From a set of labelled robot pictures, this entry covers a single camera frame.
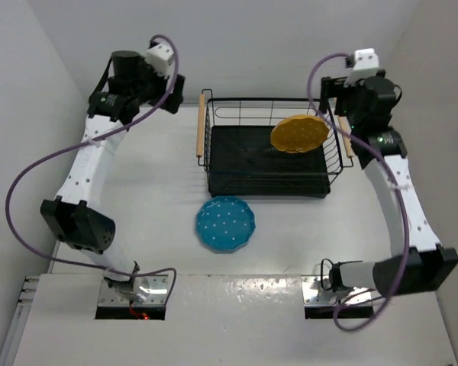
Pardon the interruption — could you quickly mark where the black wire dish rack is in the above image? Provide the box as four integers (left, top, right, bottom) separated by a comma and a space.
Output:
195, 88, 353, 198

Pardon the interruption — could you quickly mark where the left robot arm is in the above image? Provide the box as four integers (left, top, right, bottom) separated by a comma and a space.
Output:
40, 44, 185, 294

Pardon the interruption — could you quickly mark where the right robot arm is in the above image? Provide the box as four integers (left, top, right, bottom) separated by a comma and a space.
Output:
319, 72, 458, 296

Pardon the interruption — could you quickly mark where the metal base plate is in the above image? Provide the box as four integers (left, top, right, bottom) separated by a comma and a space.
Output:
98, 275, 169, 307
301, 275, 373, 307

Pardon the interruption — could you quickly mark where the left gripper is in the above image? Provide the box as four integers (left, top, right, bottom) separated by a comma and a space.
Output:
131, 56, 183, 114

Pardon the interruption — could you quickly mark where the yellow dotted plate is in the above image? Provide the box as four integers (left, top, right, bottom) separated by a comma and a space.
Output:
270, 114, 330, 153

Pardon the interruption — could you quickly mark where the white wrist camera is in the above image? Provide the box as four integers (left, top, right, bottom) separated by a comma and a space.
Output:
344, 48, 379, 87
144, 43, 174, 76

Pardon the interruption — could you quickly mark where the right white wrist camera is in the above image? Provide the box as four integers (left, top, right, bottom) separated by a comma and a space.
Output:
344, 48, 379, 87

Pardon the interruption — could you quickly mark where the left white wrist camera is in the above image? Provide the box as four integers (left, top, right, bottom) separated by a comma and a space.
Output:
144, 43, 174, 76

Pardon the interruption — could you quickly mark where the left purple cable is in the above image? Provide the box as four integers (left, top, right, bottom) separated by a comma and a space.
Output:
5, 34, 181, 302

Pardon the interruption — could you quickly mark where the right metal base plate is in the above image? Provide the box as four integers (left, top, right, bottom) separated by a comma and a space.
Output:
301, 275, 373, 307

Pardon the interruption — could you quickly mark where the blue dotted plate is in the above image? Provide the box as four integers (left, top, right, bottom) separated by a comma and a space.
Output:
195, 196, 256, 252

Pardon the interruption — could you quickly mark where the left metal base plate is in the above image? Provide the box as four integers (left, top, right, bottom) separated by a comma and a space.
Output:
98, 275, 169, 307

